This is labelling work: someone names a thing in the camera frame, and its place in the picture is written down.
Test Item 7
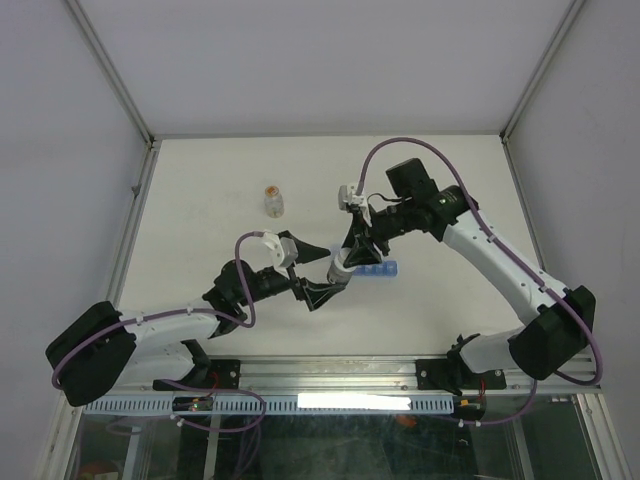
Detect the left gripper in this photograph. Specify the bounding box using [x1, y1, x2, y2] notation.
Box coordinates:
[238, 232, 344, 309]

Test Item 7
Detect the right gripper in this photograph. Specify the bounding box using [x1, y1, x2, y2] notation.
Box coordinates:
[341, 199, 415, 268]

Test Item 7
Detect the white vitamin B bottle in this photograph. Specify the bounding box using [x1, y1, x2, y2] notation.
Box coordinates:
[326, 248, 355, 285]

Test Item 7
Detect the blue weekly pill organizer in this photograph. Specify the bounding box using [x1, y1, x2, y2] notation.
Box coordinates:
[331, 246, 399, 278]

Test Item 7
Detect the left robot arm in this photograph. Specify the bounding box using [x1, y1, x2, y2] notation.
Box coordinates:
[45, 231, 346, 407]

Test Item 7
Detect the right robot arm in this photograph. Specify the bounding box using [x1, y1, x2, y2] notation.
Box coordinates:
[327, 158, 596, 395]

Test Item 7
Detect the clear jar with gold lid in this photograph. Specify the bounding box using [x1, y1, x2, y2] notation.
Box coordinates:
[264, 185, 284, 218]

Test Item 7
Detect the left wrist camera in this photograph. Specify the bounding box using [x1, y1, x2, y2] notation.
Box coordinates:
[261, 231, 298, 276]

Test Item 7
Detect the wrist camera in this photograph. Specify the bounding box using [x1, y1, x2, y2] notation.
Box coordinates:
[338, 183, 372, 226]
[261, 231, 298, 276]

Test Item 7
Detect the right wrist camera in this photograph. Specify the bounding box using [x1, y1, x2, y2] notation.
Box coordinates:
[338, 183, 372, 226]

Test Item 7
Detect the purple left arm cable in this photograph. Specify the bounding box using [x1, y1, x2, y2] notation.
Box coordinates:
[52, 230, 274, 391]

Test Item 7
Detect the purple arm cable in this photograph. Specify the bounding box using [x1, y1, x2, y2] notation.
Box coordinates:
[355, 137, 604, 429]
[52, 230, 274, 391]

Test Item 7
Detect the aluminium mounting rail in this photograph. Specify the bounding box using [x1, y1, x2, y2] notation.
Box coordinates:
[97, 354, 601, 398]

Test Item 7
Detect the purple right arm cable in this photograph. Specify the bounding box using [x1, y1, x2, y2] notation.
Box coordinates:
[355, 137, 604, 429]

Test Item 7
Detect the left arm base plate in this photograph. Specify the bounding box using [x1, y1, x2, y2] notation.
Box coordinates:
[152, 358, 241, 391]

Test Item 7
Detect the white slotted cable duct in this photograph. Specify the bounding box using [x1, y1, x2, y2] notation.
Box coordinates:
[84, 393, 454, 417]

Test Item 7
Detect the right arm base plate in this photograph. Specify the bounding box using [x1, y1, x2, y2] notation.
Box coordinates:
[415, 358, 507, 395]

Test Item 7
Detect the left aluminium frame post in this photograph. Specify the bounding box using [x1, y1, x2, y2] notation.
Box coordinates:
[61, 0, 155, 146]

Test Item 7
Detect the aluminium frame post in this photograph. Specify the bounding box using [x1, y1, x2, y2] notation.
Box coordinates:
[499, 0, 589, 143]
[61, 0, 155, 146]

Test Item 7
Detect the right aluminium frame post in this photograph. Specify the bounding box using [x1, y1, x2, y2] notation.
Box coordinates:
[499, 0, 589, 143]

